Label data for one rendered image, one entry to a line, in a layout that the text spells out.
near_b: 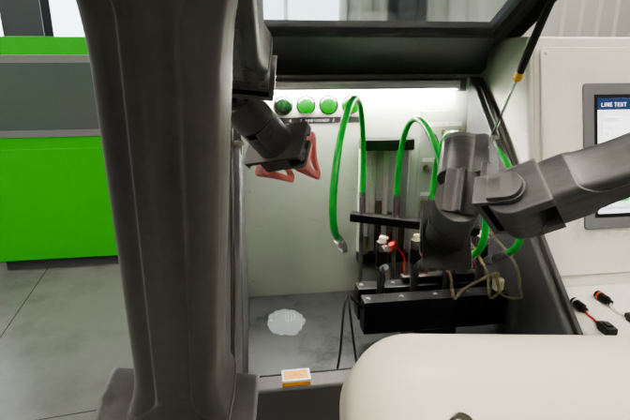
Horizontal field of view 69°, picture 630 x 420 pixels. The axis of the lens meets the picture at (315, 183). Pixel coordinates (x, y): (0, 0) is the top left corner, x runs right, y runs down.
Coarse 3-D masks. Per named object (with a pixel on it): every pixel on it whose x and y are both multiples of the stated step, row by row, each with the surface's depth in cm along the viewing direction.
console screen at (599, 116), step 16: (592, 96) 108; (608, 96) 108; (624, 96) 109; (592, 112) 108; (608, 112) 108; (624, 112) 109; (592, 128) 108; (608, 128) 108; (624, 128) 109; (592, 144) 108; (608, 208) 109; (624, 208) 110; (592, 224) 109; (608, 224) 109; (624, 224) 110
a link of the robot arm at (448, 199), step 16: (448, 176) 56; (464, 176) 55; (448, 192) 55; (464, 192) 55; (432, 208) 57; (448, 208) 54; (464, 208) 54; (432, 224) 59; (448, 224) 55; (464, 224) 54
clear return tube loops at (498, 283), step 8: (496, 240) 105; (472, 248) 103; (504, 248) 102; (448, 272) 97; (496, 272) 107; (480, 280) 104; (488, 280) 97; (496, 280) 104; (520, 280) 97; (464, 288) 102; (488, 288) 97; (496, 288) 106; (520, 288) 98; (456, 296) 98; (488, 296) 98; (496, 296) 100; (504, 296) 101; (520, 296) 99
